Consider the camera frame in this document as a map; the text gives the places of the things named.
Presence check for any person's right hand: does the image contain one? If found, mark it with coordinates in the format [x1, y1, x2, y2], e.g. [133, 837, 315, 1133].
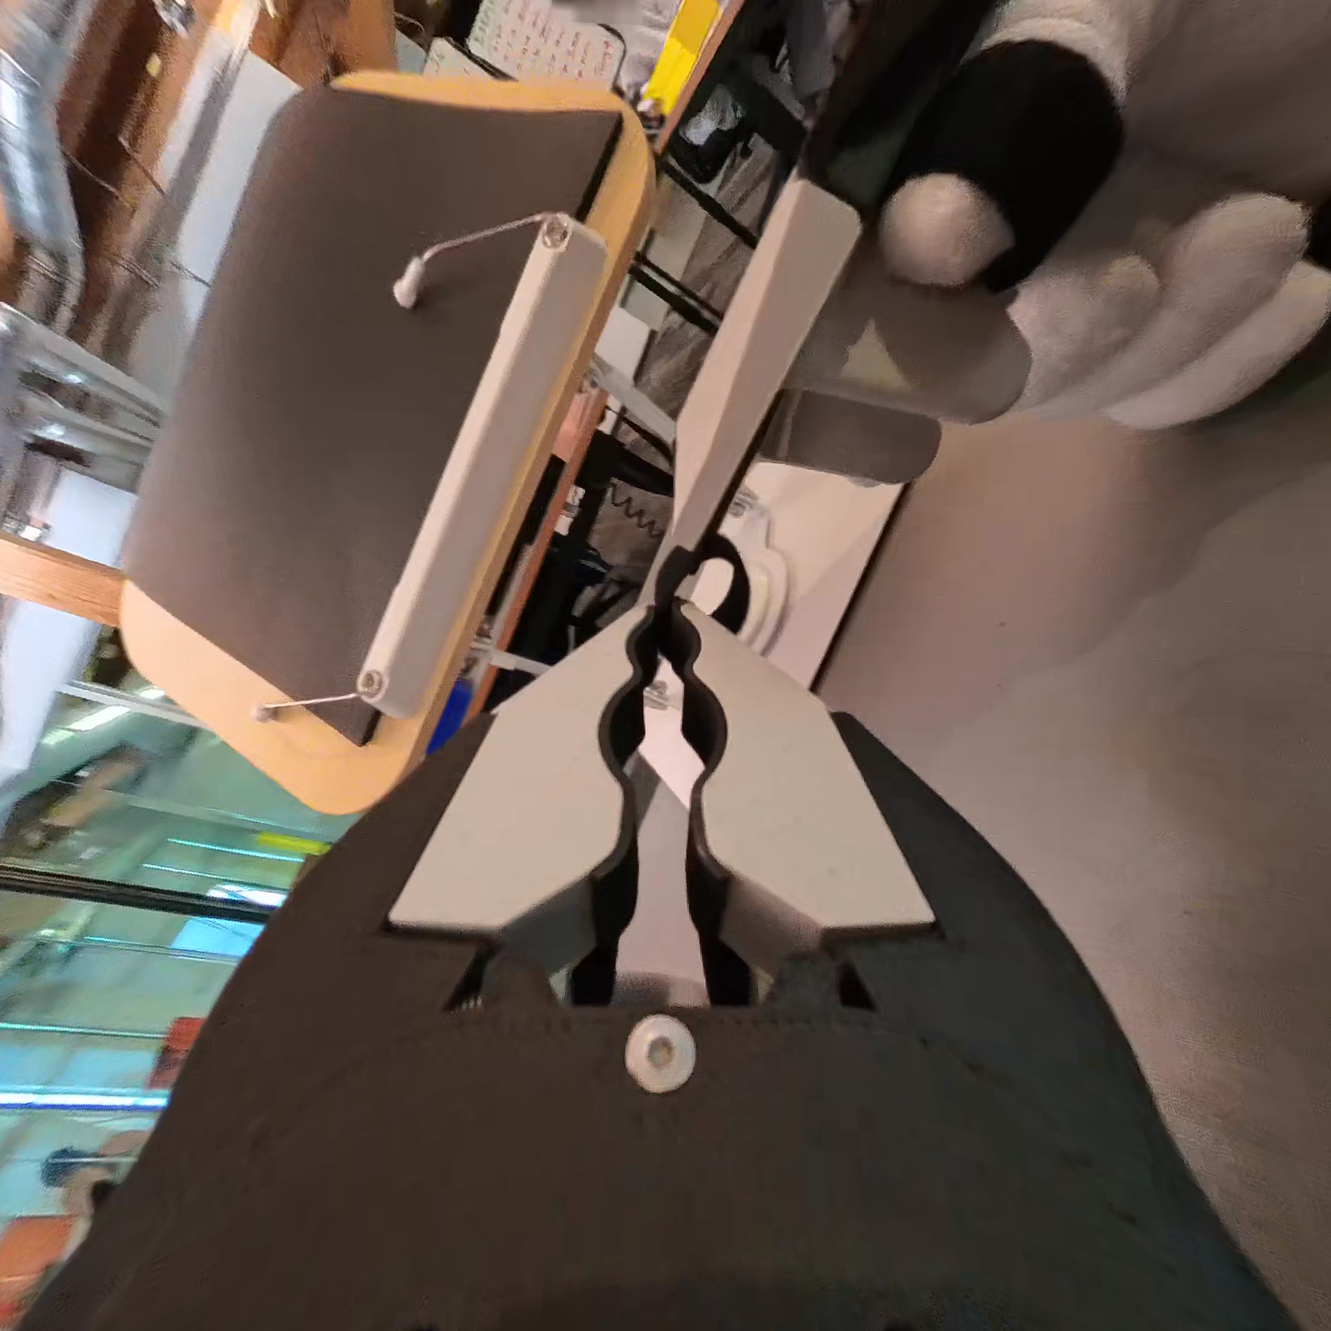
[878, 0, 1331, 431]

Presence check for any wooden tray with black pad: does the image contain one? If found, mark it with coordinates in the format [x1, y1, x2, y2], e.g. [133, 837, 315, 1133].
[117, 71, 660, 818]

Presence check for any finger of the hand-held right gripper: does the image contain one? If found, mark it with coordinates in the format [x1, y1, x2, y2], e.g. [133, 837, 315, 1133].
[652, 178, 864, 610]

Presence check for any black coiled cord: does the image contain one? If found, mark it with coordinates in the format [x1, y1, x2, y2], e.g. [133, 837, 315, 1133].
[607, 475, 668, 542]

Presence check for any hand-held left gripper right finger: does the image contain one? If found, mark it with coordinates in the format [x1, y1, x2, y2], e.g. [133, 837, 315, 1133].
[670, 600, 937, 1008]

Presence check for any silver spiral ventilation duct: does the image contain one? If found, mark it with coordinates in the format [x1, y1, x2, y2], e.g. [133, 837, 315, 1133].
[0, 41, 86, 313]

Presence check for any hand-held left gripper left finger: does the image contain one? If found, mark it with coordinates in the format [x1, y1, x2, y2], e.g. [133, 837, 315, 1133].
[385, 608, 668, 1008]

